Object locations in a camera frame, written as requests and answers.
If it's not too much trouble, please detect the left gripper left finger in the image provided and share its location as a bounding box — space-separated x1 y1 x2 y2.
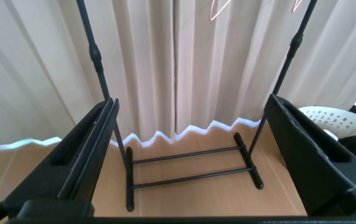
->
3 98 119 218

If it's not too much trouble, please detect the black clothes rack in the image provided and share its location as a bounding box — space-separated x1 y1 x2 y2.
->
75 0 319 212

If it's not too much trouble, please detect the white laundry basket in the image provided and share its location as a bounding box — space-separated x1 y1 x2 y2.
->
298 106 356 140

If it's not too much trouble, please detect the pink clothes hanger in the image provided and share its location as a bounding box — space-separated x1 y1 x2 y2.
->
291 0 304 14
208 0 232 22

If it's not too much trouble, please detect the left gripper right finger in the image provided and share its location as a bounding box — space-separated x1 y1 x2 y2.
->
263 93 356 217

